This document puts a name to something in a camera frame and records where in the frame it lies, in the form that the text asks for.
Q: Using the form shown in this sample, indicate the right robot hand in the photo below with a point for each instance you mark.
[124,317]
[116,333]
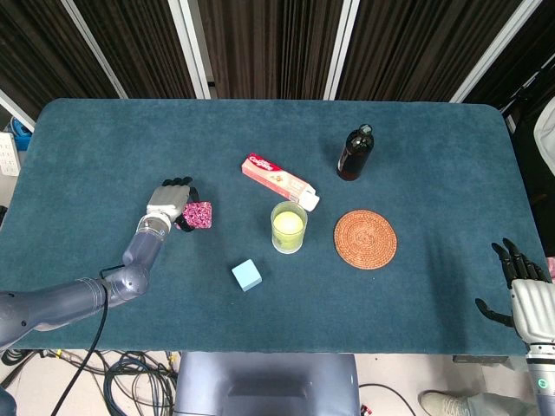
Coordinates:
[531,307]

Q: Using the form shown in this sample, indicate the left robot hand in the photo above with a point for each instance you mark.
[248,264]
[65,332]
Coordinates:
[167,200]

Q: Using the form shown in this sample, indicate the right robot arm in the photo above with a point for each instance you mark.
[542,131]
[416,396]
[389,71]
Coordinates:
[542,381]

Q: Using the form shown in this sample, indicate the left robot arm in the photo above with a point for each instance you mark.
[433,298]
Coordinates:
[86,294]

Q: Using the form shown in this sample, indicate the blue jeans leg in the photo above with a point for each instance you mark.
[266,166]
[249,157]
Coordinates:
[503,405]

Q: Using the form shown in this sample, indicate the pink toothpaste box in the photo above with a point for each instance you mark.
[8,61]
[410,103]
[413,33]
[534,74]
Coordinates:
[273,173]

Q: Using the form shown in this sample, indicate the light blue foam cube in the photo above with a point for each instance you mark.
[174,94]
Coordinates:
[247,275]

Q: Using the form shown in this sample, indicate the clear plastic ball canister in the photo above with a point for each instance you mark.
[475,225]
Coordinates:
[276,237]

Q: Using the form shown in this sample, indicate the grey sneaker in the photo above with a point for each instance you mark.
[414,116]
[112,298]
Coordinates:
[442,403]

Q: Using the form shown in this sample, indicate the teal velvet table cloth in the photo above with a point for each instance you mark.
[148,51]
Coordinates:
[277,121]

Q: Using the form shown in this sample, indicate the white power strip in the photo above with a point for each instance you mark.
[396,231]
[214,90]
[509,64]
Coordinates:
[8,156]

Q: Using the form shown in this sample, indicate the white garment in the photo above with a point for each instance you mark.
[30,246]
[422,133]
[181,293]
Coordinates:
[547,138]

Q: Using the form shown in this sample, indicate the round woven rattan coaster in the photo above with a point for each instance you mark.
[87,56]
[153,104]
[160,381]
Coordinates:
[365,239]

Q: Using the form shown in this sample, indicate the dark pleated curtain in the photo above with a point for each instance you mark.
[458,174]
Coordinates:
[269,43]

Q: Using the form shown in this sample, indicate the brown glass bottle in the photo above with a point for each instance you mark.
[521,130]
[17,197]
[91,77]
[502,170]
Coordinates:
[353,158]

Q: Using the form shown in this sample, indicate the grey robot torso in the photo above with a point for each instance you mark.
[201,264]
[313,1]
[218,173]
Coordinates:
[260,390]

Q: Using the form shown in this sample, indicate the white frame post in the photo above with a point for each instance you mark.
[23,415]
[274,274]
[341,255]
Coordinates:
[342,43]
[496,43]
[189,43]
[91,43]
[17,113]

